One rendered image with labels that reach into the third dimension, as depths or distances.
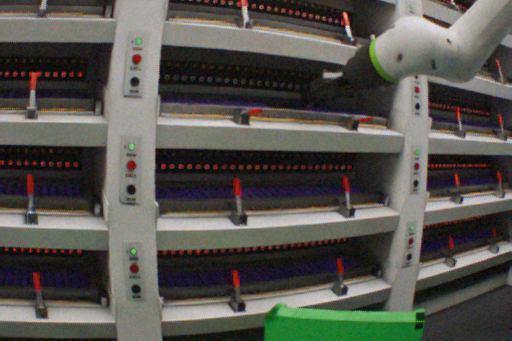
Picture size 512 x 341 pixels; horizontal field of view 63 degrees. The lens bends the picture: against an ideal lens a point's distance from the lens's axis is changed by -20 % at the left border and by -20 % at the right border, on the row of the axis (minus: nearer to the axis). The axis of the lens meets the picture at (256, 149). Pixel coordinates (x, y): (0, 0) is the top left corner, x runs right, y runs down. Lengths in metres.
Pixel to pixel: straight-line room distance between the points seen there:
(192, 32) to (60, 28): 0.27
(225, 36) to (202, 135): 0.20
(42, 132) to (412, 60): 0.66
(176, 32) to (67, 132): 0.28
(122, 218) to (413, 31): 0.61
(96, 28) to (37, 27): 0.12
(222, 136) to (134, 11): 0.30
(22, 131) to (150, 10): 0.34
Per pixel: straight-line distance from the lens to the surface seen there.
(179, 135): 0.94
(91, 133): 0.90
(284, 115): 1.08
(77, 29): 0.92
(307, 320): 0.89
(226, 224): 1.00
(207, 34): 0.97
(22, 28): 0.92
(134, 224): 0.92
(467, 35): 0.91
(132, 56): 0.91
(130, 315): 0.96
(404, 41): 0.83
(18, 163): 1.06
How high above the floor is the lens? 0.51
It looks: 1 degrees down
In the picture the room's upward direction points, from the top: 2 degrees clockwise
